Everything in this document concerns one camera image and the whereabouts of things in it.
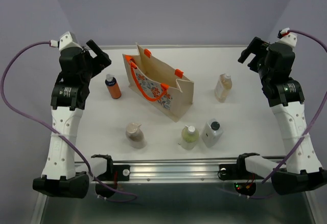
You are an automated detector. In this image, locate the canvas bag with orange handles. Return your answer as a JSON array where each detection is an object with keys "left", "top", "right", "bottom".
[{"left": 123, "top": 45, "right": 194, "bottom": 122}]

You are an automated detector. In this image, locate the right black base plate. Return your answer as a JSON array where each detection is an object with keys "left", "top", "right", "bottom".
[{"left": 218, "top": 164, "right": 263, "bottom": 181}]

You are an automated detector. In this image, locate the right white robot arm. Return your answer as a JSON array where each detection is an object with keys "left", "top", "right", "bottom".
[{"left": 235, "top": 33, "right": 326, "bottom": 195}]

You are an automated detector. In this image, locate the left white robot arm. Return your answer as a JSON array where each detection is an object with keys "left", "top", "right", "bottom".
[{"left": 32, "top": 39, "right": 111, "bottom": 198}]

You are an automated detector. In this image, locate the aluminium mounting rail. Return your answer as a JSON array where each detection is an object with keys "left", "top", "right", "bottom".
[{"left": 74, "top": 156, "right": 289, "bottom": 185}]

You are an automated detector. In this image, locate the yellow liquid clear bottle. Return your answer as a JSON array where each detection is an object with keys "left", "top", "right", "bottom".
[{"left": 215, "top": 73, "right": 232, "bottom": 103}]

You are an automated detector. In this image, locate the green liquid bottle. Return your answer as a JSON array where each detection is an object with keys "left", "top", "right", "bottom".
[{"left": 180, "top": 125, "right": 199, "bottom": 150}]

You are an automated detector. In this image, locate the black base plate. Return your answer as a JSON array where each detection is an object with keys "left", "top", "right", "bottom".
[
  {"left": 97, "top": 164, "right": 130, "bottom": 182},
  {"left": 218, "top": 164, "right": 263, "bottom": 181}
]

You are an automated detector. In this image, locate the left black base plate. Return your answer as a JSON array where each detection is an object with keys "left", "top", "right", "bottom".
[{"left": 97, "top": 164, "right": 130, "bottom": 182}]

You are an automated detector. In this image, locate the orange bottle blue cap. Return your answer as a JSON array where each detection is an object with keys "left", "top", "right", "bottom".
[{"left": 105, "top": 74, "right": 122, "bottom": 99}]

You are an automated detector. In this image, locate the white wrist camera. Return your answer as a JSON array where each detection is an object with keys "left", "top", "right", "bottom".
[
  {"left": 277, "top": 28, "right": 297, "bottom": 48},
  {"left": 50, "top": 31, "right": 79, "bottom": 51}
]

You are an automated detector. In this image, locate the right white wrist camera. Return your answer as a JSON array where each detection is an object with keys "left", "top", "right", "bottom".
[{"left": 277, "top": 28, "right": 297, "bottom": 48}]

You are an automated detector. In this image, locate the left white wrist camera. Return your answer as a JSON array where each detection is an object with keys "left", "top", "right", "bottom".
[{"left": 50, "top": 31, "right": 79, "bottom": 51}]

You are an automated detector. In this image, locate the white bottle black cap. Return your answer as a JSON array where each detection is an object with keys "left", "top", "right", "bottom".
[{"left": 201, "top": 119, "right": 223, "bottom": 148}]

